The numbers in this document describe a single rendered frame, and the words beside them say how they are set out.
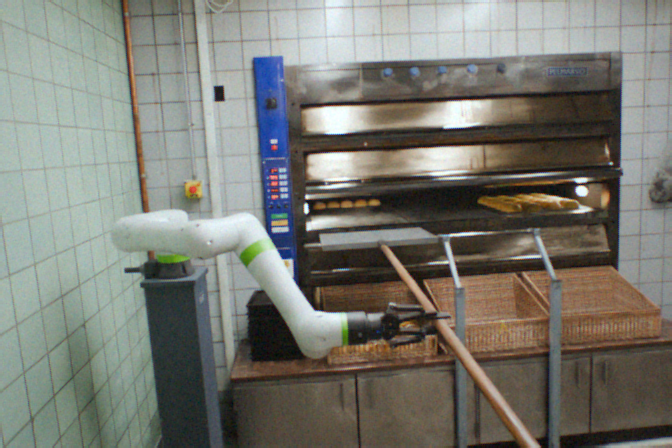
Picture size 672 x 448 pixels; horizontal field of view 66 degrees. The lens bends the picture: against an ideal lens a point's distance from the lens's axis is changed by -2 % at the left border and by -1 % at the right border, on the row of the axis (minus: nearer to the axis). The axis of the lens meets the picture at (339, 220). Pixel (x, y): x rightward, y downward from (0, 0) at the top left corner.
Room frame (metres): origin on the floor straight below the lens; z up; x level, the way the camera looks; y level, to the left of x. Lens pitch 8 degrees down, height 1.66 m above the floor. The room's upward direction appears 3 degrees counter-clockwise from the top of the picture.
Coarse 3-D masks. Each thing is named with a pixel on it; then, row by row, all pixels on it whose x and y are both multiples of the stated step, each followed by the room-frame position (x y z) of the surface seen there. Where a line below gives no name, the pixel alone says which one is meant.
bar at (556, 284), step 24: (456, 288) 2.39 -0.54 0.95; (552, 288) 2.43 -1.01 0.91; (456, 312) 2.39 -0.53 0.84; (552, 312) 2.43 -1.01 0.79; (456, 336) 2.40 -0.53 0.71; (552, 336) 2.42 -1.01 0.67; (456, 360) 2.40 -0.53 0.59; (552, 360) 2.42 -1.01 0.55; (456, 384) 2.41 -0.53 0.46; (552, 384) 2.42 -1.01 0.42; (552, 408) 2.42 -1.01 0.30; (552, 432) 2.42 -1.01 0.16
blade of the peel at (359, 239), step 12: (408, 228) 2.79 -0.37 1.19; (420, 228) 2.77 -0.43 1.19; (324, 240) 2.61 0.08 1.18; (336, 240) 2.59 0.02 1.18; (348, 240) 2.58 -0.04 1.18; (360, 240) 2.57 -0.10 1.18; (372, 240) 2.55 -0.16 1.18; (384, 240) 2.54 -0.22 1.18; (396, 240) 2.43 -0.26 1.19; (408, 240) 2.43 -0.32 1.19; (420, 240) 2.44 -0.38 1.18; (432, 240) 2.44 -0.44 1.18
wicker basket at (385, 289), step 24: (336, 288) 2.91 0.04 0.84; (360, 288) 2.91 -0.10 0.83; (384, 288) 2.92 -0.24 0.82; (408, 288) 2.93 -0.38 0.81; (408, 312) 2.90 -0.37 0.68; (408, 336) 2.48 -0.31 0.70; (432, 336) 2.49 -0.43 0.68; (336, 360) 2.45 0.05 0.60; (360, 360) 2.46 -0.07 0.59; (384, 360) 2.46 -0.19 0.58
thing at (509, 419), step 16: (400, 272) 1.90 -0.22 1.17; (416, 288) 1.69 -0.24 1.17; (432, 320) 1.44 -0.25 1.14; (448, 336) 1.30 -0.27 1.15; (464, 352) 1.19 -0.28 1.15; (464, 368) 1.15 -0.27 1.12; (480, 384) 1.05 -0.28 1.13; (496, 400) 0.97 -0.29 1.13; (512, 416) 0.91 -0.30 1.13; (512, 432) 0.88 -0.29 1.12; (528, 432) 0.86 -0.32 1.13
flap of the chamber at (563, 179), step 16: (544, 176) 2.88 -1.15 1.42; (560, 176) 2.89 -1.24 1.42; (576, 176) 2.89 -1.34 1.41; (592, 176) 2.90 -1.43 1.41; (608, 176) 2.91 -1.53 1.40; (320, 192) 2.79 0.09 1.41; (336, 192) 2.80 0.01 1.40; (352, 192) 2.82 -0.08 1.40; (368, 192) 2.87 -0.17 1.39; (384, 192) 2.93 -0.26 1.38; (400, 192) 2.97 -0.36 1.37
